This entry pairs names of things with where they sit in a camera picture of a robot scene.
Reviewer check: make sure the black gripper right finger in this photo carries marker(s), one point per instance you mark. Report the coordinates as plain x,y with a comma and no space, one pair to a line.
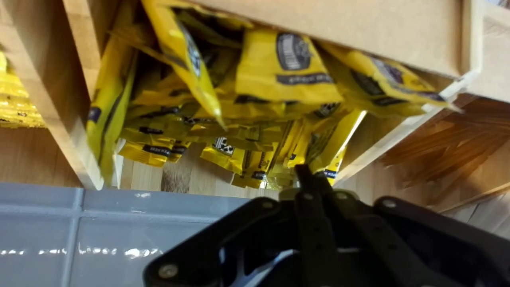
415,245

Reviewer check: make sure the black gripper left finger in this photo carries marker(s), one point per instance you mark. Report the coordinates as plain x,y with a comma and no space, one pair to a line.
277,240

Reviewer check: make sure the yellow sachet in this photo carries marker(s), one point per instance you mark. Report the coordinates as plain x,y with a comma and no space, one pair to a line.
224,154
336,145
288,70
384,81
19,97
109,106
184,54
154,152

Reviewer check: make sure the wooden tiered shelf organizer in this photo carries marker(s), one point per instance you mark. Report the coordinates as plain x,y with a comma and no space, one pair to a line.
341,27

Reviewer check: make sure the wooden stir sticks bundle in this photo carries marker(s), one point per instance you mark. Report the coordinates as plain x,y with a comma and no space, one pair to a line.
457,149

